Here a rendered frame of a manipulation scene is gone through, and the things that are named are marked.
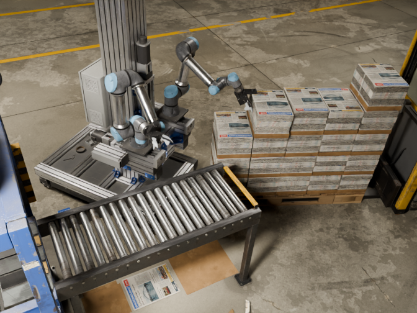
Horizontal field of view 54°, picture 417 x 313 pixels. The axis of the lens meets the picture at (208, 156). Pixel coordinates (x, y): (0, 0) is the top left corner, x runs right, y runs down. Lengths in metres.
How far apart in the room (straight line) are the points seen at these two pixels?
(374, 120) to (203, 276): 1.86
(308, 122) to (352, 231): 1.15
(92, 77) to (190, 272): 1.70
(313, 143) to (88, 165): 2.04
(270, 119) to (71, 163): 1.94
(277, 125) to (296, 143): 0.30
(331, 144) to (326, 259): 0.97
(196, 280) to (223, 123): 1.29
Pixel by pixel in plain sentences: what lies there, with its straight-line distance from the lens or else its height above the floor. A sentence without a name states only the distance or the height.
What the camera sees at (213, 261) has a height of 0.00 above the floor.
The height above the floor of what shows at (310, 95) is 1.07.
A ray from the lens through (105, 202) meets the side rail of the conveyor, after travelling 2.83.
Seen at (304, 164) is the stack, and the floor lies 0.52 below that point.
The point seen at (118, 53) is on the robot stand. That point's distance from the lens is 3.09.
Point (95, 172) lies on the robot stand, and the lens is 3.94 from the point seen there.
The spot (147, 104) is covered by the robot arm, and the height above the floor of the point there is 1.27.
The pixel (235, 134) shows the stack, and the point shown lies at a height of 0.83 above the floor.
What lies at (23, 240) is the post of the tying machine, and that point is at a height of 1.48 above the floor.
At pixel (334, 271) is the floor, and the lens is 3.64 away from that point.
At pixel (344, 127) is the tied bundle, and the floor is 0.91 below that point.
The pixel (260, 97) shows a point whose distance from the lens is 3.41.
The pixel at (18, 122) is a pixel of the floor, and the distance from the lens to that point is 5.16.
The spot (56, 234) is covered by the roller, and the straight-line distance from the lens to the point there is 2.72.
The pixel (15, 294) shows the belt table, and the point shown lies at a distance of 2.53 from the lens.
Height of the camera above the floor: 2.83
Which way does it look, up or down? 40 degrees down
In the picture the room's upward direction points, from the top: 4 degrees clockwise
